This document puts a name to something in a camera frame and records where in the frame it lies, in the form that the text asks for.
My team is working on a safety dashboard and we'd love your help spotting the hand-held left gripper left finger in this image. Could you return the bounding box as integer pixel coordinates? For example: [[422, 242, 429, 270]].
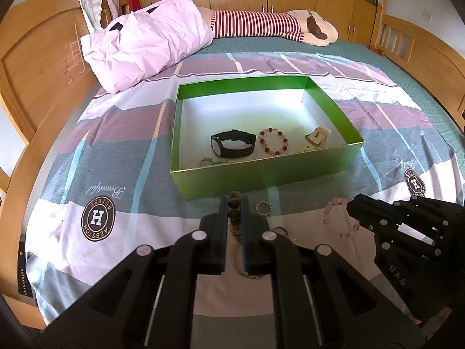
[[40, 194, 230, 349]]

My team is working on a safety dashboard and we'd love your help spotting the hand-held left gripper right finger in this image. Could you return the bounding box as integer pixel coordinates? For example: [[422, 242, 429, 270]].
[[240, 194, 426, 349]]

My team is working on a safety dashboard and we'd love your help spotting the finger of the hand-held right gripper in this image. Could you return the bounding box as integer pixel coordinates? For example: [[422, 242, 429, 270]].
[[353, 194, 465, 241], [346, 203, 449, 259]]

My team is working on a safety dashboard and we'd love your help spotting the brown bead bracelet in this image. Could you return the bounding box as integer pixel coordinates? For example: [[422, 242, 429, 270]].
[[226, 191, 243, 248]]

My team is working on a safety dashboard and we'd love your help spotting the metal bangle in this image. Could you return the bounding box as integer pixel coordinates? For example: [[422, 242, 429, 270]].
[[232, 227, 299, 280]]

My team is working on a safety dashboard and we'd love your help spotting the light pink bead bracelet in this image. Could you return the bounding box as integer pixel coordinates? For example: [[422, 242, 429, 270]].
[[323, 197, 360, 240]]

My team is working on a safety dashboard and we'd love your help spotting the green cardboard box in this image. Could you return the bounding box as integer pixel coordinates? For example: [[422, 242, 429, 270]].
[[170, 74, 364, 200]]

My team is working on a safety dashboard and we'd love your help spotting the green stone bracelet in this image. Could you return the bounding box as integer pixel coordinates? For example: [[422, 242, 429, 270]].
[[199, 156, 230, 168]]

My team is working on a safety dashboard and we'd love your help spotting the black wrist watch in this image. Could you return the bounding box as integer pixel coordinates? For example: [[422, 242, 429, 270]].
[[211, 130, 257, 159]]

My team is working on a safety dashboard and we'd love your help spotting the white wrist watch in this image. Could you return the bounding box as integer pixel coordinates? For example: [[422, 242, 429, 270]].
[[304, 127, 332, 152]]

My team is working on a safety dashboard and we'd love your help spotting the pink and red bead bracelet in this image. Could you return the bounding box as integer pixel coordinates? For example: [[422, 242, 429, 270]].
[[259, 127, 288, 157]]

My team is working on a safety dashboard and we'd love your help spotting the teal bed cover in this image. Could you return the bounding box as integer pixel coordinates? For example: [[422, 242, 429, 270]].
[[182, 38, 465, 142]]

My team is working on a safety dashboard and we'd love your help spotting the wooden footboard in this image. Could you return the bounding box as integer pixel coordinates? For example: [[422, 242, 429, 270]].
[[371, 11, 465, 117]]

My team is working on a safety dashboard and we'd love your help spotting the black device with lights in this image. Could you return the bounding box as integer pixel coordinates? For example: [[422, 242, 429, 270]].
[[16, 236, 37, 307]]

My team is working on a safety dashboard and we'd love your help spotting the pink pillow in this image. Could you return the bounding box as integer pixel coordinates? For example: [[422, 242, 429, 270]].
[[80, 0, 214, 94]]

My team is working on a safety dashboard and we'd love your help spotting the striped plush toy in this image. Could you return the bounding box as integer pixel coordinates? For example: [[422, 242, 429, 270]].
[[198, 7, 339, 47]]

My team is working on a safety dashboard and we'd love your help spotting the wooden headboard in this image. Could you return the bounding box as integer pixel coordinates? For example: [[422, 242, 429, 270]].
[[0, 7, 104, 335]]

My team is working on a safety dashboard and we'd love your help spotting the white garment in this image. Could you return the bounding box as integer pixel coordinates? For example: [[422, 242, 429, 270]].
[[74, 0, 105, 33]]

